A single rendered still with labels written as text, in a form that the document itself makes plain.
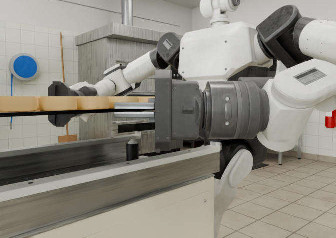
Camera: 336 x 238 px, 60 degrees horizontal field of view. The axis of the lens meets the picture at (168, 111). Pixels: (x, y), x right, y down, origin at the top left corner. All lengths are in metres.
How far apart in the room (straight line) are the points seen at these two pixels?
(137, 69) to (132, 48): 3.33
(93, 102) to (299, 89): 0.29
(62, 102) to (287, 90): 0.30
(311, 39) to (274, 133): 0.37
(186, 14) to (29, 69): 3.63
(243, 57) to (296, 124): 0.44
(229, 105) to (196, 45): 0.54
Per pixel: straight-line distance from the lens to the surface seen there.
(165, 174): 0.57
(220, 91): 0.41
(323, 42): 0.75
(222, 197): 0.90
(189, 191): 0.62
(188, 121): 0.42
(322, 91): 0.44
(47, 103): 0.41
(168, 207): 0.58
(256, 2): 5.94
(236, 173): 0.92
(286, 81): 0.43
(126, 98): 0.47
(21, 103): 0.39
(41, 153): 0.74
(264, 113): 0.43
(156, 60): 1.13
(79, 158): 0.79
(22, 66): 4.71
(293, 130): 0.46
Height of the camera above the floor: 1.02
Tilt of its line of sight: 3 degrees down
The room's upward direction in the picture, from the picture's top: straight up
